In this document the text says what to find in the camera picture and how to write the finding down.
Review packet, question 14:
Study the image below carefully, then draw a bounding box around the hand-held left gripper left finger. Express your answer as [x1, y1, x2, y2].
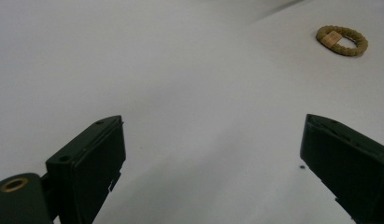
[45, 115, 127, 224]

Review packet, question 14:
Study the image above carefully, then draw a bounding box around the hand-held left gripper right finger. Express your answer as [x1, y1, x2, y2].
[299, 113, 384, 224]

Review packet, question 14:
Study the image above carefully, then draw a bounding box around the tan braided hair tie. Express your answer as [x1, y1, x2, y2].
[315, 25, 369, 58]

